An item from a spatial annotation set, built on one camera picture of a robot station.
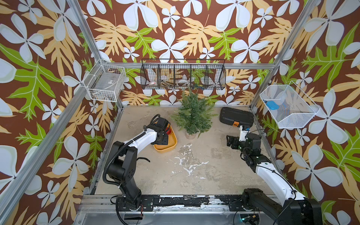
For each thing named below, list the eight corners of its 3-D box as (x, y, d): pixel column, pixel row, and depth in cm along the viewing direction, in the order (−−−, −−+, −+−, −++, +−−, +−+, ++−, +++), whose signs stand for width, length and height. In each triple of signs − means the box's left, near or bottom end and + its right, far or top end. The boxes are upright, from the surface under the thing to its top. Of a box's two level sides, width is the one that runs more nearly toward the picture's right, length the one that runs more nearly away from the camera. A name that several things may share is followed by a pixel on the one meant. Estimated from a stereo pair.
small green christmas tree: (173, 140, 101) (171, 106, 73) (185, 123, 112) (188, 87, 84) (198, 153, 95) (205, 121, 67) (208, 133, 105) (219, 98, 78)
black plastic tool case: (219, 124, 111) (221, 119, 105) (219, 111, 120) (221, 106, 114) (251, 130, 107) (255, 124, 102) (249, 116, 116) (252, 110, 111)
